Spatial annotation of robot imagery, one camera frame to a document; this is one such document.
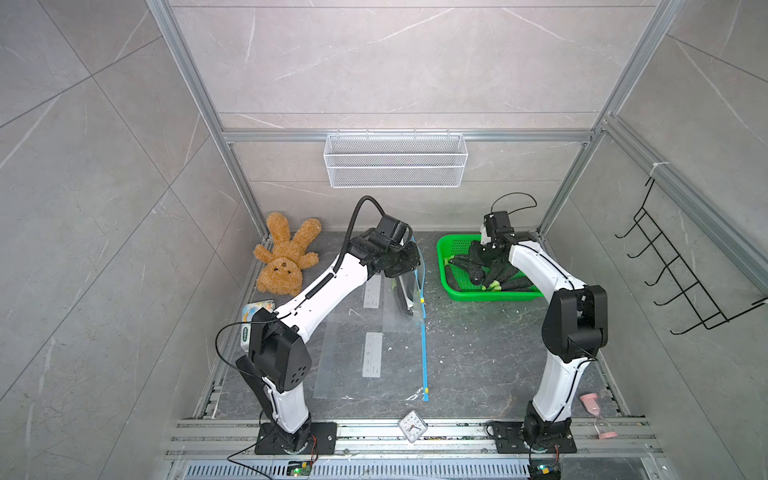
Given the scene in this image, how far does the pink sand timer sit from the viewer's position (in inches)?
29.3

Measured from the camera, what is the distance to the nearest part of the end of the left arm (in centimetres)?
58

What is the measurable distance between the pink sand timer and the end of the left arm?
1.99 feet
